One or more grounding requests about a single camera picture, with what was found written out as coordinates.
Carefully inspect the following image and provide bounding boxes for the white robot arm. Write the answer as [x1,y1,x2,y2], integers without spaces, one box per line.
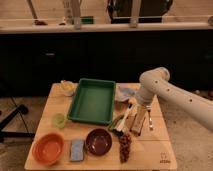
[136,67,213,132]

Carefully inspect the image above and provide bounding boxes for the purple bowl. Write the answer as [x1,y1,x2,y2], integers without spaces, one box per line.
[85,129,112,156]

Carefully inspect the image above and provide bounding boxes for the blue sponge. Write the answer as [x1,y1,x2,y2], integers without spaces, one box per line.
[70,139,84,162]

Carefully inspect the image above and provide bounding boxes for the orange bowl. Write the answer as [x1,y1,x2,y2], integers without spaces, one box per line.
[32,133,64,166]

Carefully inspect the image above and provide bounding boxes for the white blue cloth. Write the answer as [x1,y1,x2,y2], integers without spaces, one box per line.
[115,85,136,102]

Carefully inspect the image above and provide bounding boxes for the green plastic tray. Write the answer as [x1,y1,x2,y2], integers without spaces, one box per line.
[67,78,116,125]

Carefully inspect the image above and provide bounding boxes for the green vegetable toy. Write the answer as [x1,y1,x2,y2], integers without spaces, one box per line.
[108,115,124,131]

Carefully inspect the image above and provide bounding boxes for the brown wooden block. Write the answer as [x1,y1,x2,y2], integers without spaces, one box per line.
[130,106,147,136]

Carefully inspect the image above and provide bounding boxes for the wooden folding table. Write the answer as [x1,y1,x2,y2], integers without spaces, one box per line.
[24,83,177,171]

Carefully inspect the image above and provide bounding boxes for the silver fork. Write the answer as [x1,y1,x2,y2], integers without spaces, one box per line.
[147,106,154,131]

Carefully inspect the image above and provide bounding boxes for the brown grape bunch toy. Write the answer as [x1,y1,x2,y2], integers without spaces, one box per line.
[119,134,131,163]

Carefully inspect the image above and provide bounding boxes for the small green cup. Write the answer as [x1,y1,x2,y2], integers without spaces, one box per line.
[52,113,66,129]

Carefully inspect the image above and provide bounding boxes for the black tripod stand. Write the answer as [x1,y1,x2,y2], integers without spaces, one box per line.
[0,78,36,140]

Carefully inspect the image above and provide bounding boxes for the white handled brush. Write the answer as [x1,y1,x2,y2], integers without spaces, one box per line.
[116,104,133,132]

